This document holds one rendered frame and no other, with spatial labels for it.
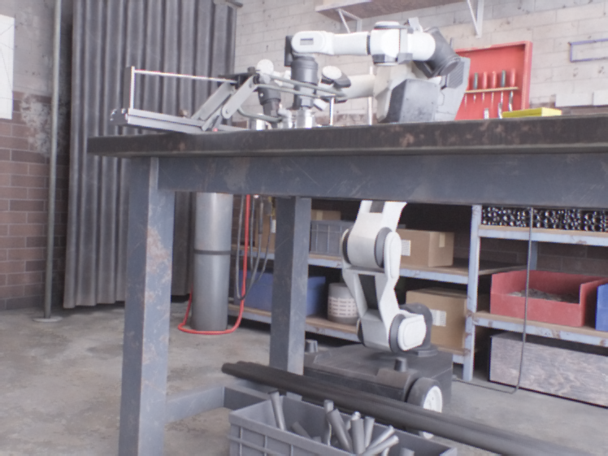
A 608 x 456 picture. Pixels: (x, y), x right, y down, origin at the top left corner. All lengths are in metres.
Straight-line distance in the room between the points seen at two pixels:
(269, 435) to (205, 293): 2.14
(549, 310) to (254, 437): 1.63
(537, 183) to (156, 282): 0.95
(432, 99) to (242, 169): 1.16
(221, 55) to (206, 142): 3.43
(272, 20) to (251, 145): 3.53
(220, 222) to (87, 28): 1.44
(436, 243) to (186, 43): 2.34
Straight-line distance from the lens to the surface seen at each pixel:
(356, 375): 2.17
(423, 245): 3.06
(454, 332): 3.04
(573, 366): 2.86
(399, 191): 1.16
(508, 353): 2.94
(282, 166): 1.32
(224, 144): 1.32
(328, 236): 3.34
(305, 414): 1.68
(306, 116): 1.61
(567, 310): 2.83
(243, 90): 1.53
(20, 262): 4.29
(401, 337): 2.34
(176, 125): 1.40
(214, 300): 3.58
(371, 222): 2.23
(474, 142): 1.02
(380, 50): 2.06
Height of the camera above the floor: 0.74
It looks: 2 degrees down
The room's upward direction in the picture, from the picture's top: 3 degrees clockwise
